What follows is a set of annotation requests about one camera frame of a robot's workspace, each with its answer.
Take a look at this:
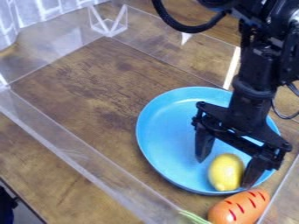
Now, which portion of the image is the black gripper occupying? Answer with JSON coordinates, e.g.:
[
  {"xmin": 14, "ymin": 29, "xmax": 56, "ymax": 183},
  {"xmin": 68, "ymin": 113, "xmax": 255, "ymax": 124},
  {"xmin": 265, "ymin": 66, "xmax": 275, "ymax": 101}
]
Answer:
[{"xmin": 191, "ymin": 101, "xmax": 292, "ymax": 188}]

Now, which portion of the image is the yellow toy lemon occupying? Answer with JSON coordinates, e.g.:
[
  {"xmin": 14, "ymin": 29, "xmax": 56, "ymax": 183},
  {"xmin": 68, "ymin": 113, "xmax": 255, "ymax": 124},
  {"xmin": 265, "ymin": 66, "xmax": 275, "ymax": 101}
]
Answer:
[{"xmin": 208, "ymin": 153, "xmax": 244, "ymax": 192}]

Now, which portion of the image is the blue oval tray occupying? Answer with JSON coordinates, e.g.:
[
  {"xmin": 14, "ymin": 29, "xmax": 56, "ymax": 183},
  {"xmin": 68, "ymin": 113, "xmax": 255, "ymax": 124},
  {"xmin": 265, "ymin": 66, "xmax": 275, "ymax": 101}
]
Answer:
[{"xmin": 135, "ymin": 86, "xmax": 284, "ymax": 196}]

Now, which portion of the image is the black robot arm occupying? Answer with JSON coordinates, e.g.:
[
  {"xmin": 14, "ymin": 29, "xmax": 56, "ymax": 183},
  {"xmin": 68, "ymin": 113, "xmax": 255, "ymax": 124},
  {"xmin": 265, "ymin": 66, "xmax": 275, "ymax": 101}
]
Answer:
[{"xmin": 192, "ymin": 0, "xmax": 299, "ymax": 188}]

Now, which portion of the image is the orange toy carrot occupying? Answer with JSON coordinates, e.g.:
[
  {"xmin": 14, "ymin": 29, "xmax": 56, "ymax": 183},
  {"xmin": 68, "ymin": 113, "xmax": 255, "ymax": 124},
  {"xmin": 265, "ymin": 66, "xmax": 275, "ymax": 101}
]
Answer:
[{"xmin": 181, "ymin": 189, "xmax": 269, "ymax": 224}]

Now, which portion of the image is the dark object at lower left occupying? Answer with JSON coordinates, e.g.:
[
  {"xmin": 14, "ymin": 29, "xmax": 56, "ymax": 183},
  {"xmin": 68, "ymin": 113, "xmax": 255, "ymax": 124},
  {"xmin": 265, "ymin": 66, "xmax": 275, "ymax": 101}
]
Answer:
[{"xmin": 0, "ymin": 186, "xmax": 17, "ymax": 224}]

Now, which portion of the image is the white patterned curtain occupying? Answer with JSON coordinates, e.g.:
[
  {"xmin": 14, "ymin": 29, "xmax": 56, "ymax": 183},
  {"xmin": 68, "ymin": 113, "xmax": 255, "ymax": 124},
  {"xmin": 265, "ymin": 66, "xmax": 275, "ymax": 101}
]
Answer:
[{"xmin": 0, "ymin": 0, "xmax": 108, "ymax": 51}]

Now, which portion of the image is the black cable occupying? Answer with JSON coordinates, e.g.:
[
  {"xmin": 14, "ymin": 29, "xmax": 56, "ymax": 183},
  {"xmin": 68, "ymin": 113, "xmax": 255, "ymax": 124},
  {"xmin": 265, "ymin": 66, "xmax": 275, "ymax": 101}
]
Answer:
[{"xmin": 151, "ymin": 0, "xmax": 228, "ymax": 34}]

